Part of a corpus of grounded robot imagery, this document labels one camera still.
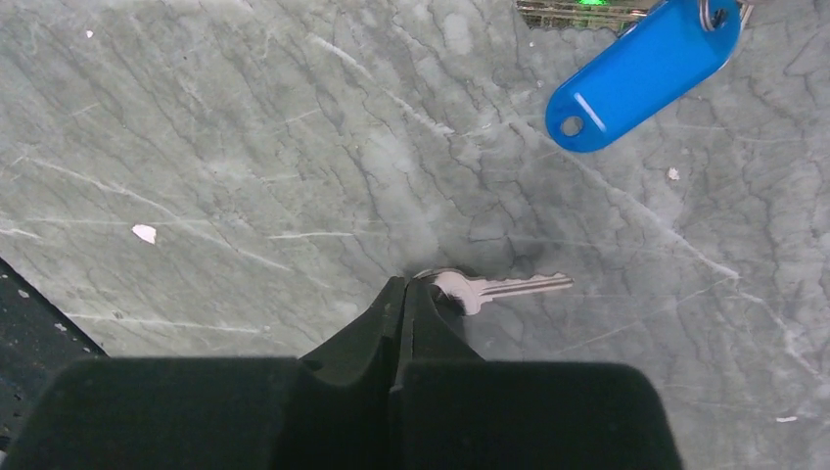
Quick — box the silver metal key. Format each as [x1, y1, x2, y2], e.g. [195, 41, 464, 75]
[415, 268, 575, 316]

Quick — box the blue plastic key tag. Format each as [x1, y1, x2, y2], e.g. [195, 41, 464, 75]
[545, 0, 743, 153]

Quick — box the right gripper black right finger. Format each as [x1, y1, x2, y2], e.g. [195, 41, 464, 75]
[396, 279, 482, 390]

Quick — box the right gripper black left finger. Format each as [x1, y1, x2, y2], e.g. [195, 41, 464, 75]
[300, 277, 406, 387]

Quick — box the large ring of keys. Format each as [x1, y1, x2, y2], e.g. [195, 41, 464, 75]
[516, 0, 663, 33]

